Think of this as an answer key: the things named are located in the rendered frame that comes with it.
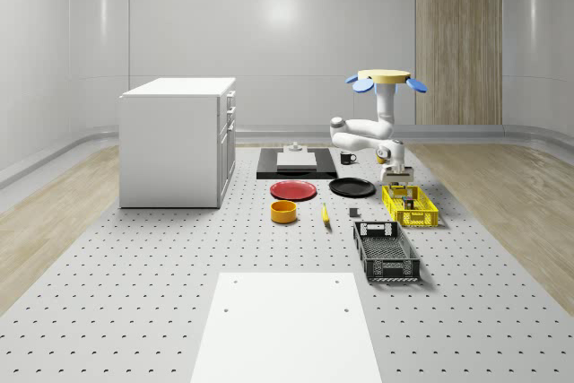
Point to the flat-sided can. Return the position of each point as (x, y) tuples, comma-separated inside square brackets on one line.
[(354, 212)]

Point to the red plate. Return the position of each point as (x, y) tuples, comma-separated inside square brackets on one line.
[(293, 190)]

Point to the black mug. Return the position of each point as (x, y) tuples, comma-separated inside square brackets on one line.
[(346, 159)]

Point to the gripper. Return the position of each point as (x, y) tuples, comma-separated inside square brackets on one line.
[(399, 175)]

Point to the puzzle cube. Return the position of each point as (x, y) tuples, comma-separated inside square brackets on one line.
[(408, 203)]

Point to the dark grey basket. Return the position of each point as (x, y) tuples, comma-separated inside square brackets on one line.
[(386, 266)]

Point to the banana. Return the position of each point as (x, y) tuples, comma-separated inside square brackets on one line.
[(325, 216)]

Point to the yellow basket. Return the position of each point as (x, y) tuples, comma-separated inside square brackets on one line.
[(414, 218)]

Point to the black stove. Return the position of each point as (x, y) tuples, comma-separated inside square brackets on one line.
[(269, 165)]

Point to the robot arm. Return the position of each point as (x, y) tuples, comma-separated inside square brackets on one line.
[(364, 128)]

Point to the yellow bowl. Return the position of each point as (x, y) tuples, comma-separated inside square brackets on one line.
[(283, 215)]

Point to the black plate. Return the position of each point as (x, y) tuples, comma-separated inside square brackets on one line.
[(352, 187)]

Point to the yellow mug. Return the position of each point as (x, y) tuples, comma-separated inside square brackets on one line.
[(380, 159)]

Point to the white cabinet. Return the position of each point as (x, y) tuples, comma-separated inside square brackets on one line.
[(170, 150)]

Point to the white board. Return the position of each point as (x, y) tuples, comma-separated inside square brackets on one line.
[(287, 329)]

